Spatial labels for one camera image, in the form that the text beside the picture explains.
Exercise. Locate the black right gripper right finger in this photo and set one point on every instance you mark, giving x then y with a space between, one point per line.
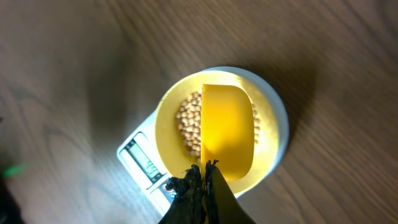
221 204

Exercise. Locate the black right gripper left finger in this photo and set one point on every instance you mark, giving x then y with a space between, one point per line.
186 207

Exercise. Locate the yellow plastic scoop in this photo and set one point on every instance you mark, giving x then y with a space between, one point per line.
227 130

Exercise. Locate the white digital kitchen scale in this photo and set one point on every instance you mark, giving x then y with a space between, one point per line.
139 155

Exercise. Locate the yellow bowl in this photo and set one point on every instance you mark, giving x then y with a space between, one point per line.
272 125

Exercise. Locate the soybeans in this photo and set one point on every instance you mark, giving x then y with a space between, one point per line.
189 121

